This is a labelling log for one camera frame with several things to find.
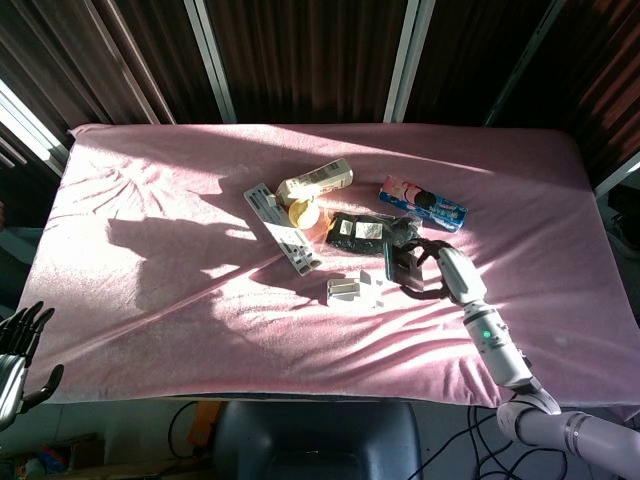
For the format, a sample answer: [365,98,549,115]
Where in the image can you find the pink table cloth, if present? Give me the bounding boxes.
[22,122,640,409]

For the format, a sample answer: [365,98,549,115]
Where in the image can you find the black smartphone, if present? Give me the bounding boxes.
[382,239,425,292]

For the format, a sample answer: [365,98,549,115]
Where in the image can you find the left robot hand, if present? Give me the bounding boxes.
[0,301,65,431]

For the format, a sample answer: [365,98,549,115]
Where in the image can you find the cream milk carton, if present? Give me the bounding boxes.
[275,157,355,206]

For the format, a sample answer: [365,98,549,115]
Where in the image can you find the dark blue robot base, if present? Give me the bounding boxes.
[213,399,424,480]

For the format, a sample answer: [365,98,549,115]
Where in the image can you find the black cable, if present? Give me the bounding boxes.
[467,405,601,480]

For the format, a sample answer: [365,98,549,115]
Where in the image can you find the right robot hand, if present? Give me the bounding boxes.
[399,238,488,306]

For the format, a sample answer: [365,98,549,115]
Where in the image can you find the blue cookie pack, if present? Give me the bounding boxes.
[377,174,469,235]

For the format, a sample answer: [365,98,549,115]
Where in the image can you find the yellow tape roll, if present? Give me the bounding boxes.
[287,198,321,231]

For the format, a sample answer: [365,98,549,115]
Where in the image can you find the white power adapter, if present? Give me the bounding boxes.
[326,270,387,310]

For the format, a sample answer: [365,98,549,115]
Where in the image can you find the orange object on floor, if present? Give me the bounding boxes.
[187,401,221,447]

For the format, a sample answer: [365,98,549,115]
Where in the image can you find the grey power strip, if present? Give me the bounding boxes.
[243,183,324,277]

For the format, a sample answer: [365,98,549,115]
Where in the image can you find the black packaged gloves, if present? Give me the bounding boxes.
[324,211,424,259]

